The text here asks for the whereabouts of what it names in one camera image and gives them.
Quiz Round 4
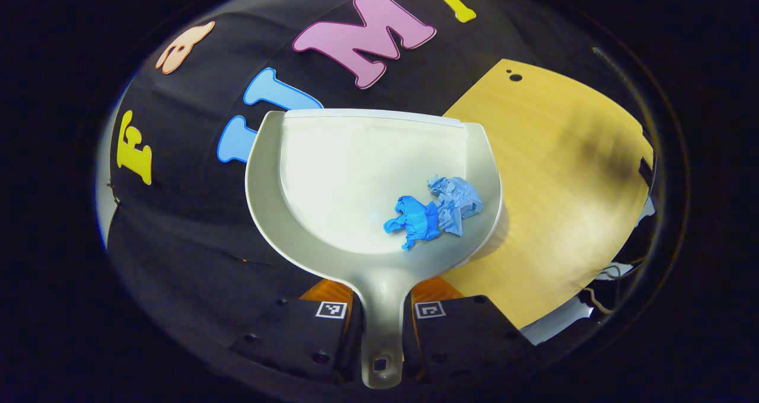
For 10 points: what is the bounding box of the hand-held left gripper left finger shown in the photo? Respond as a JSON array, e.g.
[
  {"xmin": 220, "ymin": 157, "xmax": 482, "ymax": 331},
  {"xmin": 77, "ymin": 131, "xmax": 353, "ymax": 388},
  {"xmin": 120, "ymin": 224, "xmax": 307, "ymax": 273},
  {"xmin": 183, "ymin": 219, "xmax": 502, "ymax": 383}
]
[{"xmin": 230, "ymin": 279, "xmax": 361, "ymax": 385}]

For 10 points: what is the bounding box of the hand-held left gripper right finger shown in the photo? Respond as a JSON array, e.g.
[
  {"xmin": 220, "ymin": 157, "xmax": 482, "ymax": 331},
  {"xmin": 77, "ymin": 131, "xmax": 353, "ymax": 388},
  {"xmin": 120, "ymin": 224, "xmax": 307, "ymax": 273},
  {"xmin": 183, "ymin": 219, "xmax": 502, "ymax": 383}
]
[{"xmin": 405, "ymin": 276, "xmax": 535, "ymax": 385}]

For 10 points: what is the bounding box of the dark blue paper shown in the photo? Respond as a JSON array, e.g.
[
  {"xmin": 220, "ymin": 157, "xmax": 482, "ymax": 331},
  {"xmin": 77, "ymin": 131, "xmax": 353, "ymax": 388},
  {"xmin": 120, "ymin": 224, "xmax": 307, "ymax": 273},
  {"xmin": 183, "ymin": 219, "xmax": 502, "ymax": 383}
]
[{"xmin": 383, "ymin": 195, "xmax": 441, "ymax": 251}]

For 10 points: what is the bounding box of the light blue paper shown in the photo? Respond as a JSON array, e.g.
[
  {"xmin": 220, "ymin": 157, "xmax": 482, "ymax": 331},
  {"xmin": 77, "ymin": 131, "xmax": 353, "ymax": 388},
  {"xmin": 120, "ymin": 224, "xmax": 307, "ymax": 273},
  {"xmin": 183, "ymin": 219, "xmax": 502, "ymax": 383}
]
[{"xmin": 427, "ymin": 175, "xmax": 484, "ymax": 238}]

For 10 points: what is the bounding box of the grey plastic dustpan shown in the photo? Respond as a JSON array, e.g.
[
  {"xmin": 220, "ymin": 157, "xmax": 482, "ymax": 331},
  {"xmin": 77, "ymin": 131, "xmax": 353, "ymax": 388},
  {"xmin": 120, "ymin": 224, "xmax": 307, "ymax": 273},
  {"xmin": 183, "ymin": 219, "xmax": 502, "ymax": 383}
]
[{"xmin": 245, "ymin": 108, "xmax": 504, "ymax": 390}]

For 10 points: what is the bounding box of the black backdrop cloth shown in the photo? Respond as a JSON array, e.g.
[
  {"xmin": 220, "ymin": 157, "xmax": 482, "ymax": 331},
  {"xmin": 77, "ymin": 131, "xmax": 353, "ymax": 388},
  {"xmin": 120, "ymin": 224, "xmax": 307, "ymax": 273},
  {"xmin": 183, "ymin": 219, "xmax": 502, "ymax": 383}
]
[{"xmin": 104, "ymin": 0, "xmax": 599, "ymax": 356}]

